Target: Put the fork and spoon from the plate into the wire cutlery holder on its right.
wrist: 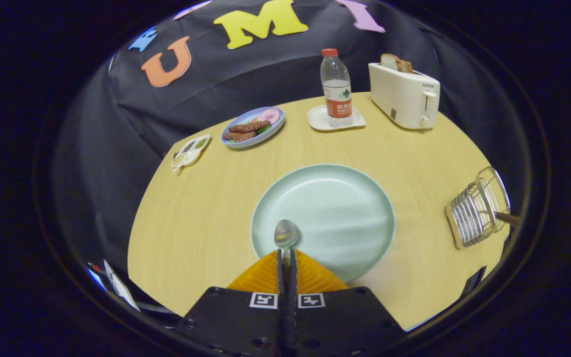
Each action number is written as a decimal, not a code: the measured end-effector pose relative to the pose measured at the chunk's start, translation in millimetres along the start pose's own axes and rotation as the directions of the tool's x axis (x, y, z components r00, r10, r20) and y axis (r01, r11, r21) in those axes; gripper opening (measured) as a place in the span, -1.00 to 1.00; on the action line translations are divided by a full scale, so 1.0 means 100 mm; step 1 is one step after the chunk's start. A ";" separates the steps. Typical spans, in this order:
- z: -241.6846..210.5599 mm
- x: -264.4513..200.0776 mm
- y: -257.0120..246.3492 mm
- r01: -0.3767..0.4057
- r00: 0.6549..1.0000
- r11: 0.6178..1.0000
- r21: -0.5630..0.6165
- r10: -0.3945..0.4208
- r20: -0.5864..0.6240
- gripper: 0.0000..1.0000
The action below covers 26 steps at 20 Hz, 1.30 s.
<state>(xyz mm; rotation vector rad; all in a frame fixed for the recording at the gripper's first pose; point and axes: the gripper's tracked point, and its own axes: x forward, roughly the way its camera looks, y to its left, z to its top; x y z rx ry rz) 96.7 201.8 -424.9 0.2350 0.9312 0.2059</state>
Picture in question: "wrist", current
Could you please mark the white flat object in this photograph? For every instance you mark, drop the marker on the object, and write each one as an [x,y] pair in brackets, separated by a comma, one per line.
[119,287]

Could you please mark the blue plate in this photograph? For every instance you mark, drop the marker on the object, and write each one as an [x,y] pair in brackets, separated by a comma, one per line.
[251,144]

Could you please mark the black table edge clamp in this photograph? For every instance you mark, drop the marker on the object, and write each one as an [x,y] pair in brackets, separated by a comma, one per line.
[474,281]

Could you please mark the white square coaster tray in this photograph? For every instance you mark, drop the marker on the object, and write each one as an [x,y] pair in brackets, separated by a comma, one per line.
[317,119]

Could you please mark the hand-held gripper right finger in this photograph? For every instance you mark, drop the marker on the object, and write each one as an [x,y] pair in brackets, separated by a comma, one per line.
[293,282]

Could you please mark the green lettuce leaf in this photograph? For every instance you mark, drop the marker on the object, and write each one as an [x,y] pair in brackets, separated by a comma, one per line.
[264,130]

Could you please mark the clear water bottle red cap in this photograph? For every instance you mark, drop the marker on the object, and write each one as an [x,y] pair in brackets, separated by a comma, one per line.
[337,106]

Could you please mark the black backdrop cloth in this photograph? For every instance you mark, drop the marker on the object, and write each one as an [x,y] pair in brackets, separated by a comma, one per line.
[206,99]

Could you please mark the white divided sauce dish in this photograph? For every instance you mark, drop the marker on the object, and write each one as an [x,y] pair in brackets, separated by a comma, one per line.
[189,157]

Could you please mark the pink ham slice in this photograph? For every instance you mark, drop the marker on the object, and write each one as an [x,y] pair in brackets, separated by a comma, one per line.
[269,116]

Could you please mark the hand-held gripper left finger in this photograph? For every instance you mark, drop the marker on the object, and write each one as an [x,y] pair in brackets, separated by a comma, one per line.
[280,282]

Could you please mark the pale green round plate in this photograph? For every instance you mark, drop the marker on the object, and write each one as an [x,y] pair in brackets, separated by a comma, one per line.
[335,208]

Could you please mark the white toaster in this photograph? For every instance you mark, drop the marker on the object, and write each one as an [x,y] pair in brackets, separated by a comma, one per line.
[399,94]

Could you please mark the brown meat patty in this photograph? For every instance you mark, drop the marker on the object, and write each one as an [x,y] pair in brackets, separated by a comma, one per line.
[238,136]
[248,126]

